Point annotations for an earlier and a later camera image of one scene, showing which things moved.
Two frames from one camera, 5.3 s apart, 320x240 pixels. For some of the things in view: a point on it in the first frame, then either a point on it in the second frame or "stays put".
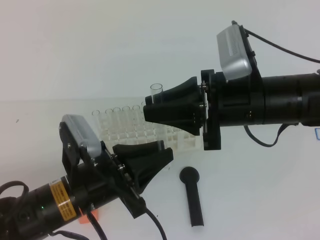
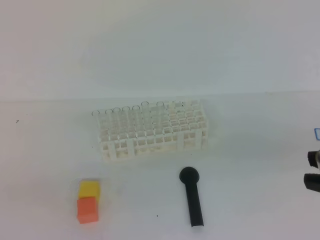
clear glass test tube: x=156 y=89 -> x=317 y=159
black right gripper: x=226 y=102 -> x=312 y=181
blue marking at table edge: x=317 y=133 stays put
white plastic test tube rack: x=130 y=124 stays put
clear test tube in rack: x=136 y=114 stays put
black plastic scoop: x=190 y=176 stays put
